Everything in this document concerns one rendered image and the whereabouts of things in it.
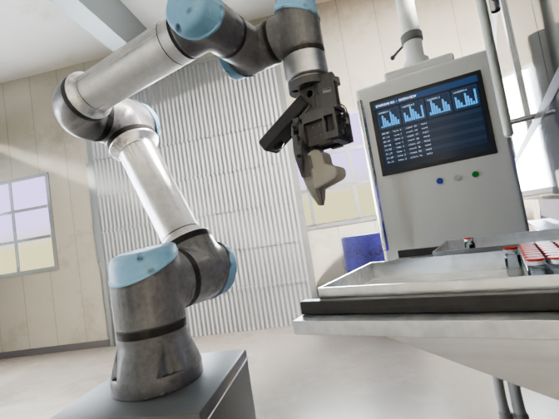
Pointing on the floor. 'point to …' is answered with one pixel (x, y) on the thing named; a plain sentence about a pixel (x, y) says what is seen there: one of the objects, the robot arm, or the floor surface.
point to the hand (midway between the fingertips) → (316, 199)
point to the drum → (362, 249)
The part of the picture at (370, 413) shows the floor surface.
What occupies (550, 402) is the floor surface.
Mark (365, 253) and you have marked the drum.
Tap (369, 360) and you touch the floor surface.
